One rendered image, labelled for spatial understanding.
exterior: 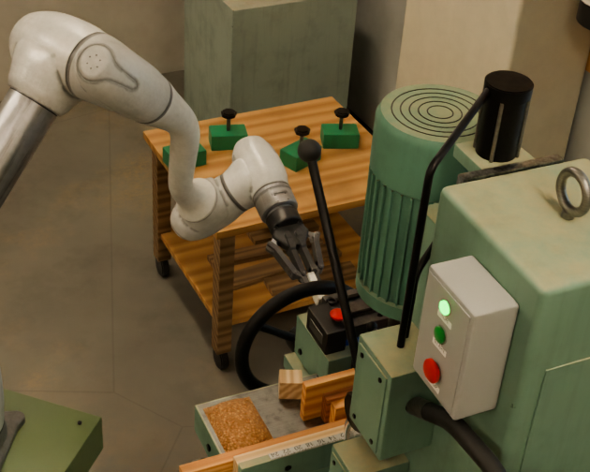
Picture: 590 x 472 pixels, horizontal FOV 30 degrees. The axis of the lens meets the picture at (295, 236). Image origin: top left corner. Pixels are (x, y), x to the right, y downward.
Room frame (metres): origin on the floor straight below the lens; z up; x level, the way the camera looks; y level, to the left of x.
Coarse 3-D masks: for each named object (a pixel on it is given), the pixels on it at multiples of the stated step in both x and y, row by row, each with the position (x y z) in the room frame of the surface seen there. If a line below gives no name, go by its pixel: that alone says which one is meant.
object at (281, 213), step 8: (280, 208) 1.99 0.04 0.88; (288, 208) 1.99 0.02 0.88; (296, 208) 2.01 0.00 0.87; (272, 216) 1.97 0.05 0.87; (280, 216) 1.97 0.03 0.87; (288, 216) 1.97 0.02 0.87; (296, 216) 1.98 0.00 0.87; (272, 224) 1.96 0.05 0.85; (280, 224) 1.96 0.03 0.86; (288, 224) 1.97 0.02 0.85; (296, 224) 1.98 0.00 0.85; (272, 232) 1.96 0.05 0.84; (280, 232) 1.95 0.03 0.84; (304, 232) 1.96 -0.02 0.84; (280, 240) 1.93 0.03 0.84; (296, 240) 1.94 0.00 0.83; (288, 248) 1.92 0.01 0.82; (296, 248) 1.93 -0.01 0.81
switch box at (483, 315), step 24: (456, 264) 1.02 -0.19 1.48; (480, 264) 1.02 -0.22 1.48; (432, 288) 1.00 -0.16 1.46; (456, 288) 0.97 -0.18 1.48; (480, 288) 0.97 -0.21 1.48; (504, 288) 0.98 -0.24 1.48; (432, 312) 0.99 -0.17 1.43; (456, 312) 0.95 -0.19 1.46; (480, 312) 0.93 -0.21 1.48; (504, 312) 0.94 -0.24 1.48; (432, 336) 0.98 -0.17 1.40; (456, 336) 0.94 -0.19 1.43; (480, 336) 0.93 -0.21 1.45; (504, 336) 0.94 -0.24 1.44; (456, 360) 0.94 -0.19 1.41; (480, 360) 0.93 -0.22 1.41; (504, 360) 0.95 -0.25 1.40; (456, 384) 0.93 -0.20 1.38; (480, 384) 0.94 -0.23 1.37; (456, 408) 0.92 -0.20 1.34; (480, 408) 0.94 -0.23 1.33
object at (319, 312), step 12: (324, 300) 1.53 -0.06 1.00; (348, 300) 1.54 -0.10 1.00; (360, 300) 1.54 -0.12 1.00; (312, 312) 1.48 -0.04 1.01; (324, 312) 1.49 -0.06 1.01; (372, 312) 1.51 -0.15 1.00; (312, 324) 1.48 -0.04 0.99; (324, 324) 1.45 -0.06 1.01; (336, 324) 1.46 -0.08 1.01; (360, 324) 1.47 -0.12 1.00; (384, 324) 1.49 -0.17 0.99; (324, 336) 1.43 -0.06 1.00; (336, 336) 1.44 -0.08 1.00; (324, 348) 1.43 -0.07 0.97; (336, 348) 1.44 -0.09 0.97
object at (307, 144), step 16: (304, 144) 1.36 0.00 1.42; (304, 160) 1.35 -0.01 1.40; (320, 192) 1.32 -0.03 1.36; (320, 208) 1.31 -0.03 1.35; (336, 256) 1.27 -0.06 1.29; (336, 272) 1.25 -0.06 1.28; (336, 288) 1.24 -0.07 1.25; (352, 320) 1.21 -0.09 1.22; (352, 336) 1.20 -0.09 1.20; (352, 352) 1.19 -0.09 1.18
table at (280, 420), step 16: (288, 368) 1.50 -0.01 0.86; (304, 368) 1.49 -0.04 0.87; (224, 400) 1.36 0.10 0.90; (256, 400) 1.37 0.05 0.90; (272, 400) 1.37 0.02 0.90; (288, 400) 1.37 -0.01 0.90; (272, 416) 1.33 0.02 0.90; (288, 416) 1.34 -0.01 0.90; (208, 432) 1.29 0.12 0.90; (272, 432) 1.30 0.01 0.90; (288, 432) 1.30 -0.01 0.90; (208, 448) 1.28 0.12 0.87
